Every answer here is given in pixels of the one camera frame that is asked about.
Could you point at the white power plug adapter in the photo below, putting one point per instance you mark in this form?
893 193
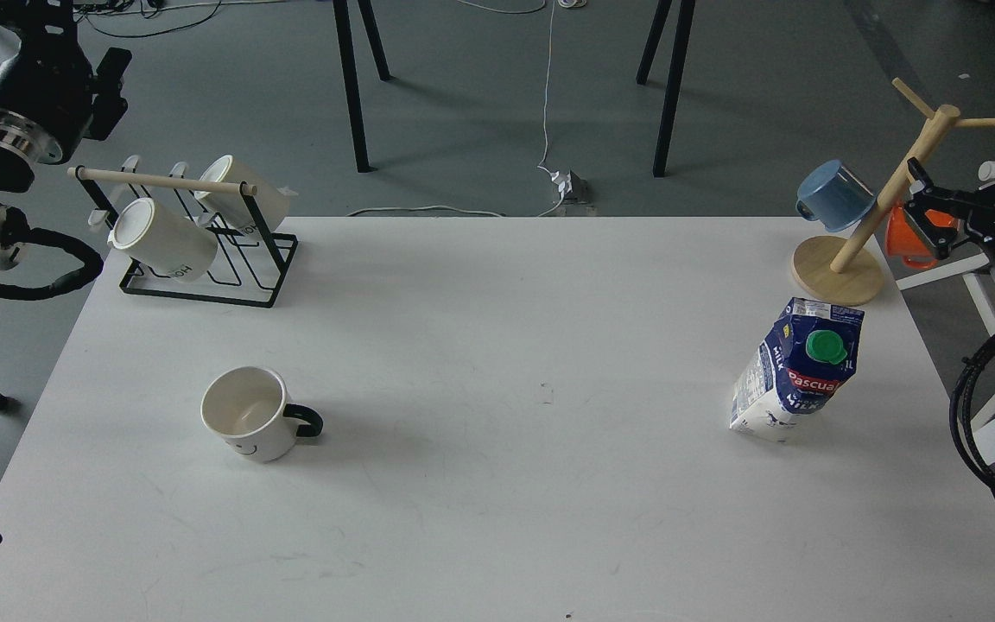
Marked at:
571 188

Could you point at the orange mug on tree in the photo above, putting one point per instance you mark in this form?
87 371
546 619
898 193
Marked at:
901 241

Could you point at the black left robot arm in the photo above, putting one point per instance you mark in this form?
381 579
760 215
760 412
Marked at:
16 176

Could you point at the white mug with black handle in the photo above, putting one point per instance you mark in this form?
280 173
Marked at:
251 410

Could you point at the blue white milk carton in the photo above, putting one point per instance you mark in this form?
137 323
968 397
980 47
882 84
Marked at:
809 352

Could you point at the cream mug front on rack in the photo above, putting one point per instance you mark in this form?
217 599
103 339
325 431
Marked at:
171 245

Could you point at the blue mug on tree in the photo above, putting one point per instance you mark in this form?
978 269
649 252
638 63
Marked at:
834 196

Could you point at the wooden mug tree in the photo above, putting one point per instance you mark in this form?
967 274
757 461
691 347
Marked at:
839 270

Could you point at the black wire mug rack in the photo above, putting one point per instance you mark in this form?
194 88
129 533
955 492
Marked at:
247 271

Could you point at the black table legs right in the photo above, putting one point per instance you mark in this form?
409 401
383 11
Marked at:
677 63

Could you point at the cream mug rear on rack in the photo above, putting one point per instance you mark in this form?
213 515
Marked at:
273 205

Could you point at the cream mug on rack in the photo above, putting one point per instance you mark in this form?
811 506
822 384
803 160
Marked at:
273 205
171 245

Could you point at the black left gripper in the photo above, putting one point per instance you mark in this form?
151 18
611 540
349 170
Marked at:
44 86

